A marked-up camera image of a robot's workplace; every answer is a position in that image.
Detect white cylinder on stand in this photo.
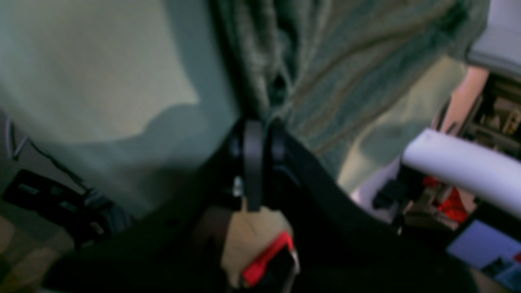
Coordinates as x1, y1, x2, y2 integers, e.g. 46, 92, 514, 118
401, 129, 521, 218

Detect blue orange clamp at centre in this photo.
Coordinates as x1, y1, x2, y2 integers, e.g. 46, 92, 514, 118
237, 231, 301, 293

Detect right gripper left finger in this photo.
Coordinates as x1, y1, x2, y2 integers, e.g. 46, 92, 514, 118
41, 120, 264, 293

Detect light green table cloth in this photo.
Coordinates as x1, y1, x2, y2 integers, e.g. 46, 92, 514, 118
0, 0, 468, 285

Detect green T-shirt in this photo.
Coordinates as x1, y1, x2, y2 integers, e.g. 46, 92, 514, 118
210, 0, 490, 177

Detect black power strip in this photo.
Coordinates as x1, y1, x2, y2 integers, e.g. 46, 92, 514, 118
2, 169, 135, 249

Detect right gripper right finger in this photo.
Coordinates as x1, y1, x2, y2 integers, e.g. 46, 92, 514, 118
269, 119, 477, 293

